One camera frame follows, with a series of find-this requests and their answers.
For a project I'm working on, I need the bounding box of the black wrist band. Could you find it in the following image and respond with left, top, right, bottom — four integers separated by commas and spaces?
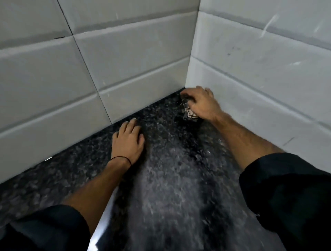
110, 156, 132, 167

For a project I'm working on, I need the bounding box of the dark patterned cleaning cloth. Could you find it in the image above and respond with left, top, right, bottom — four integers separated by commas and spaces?
180, 94, 199, 121

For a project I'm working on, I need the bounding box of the person's right forearm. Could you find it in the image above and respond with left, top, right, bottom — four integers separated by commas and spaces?
211, 111, 285, 172

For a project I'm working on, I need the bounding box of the black right sleeve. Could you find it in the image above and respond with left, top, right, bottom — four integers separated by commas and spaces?
238, 153, 331, 251

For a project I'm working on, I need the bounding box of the person's left forearm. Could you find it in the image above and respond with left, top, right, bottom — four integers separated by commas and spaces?
62, 157, 132, 236

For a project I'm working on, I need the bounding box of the person's left hand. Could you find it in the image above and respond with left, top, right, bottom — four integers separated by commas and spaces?
111, 118, 146, 165

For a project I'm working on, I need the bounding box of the person's right hand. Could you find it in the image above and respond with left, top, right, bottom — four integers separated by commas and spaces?
180, 86, 224, 122

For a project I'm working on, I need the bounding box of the black sleeve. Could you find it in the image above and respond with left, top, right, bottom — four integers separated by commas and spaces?
238, 153, 331, 251
0, 204, 92, 251

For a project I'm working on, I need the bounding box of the black left sleeve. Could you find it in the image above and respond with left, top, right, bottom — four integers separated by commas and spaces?
0, 204, 92, 251

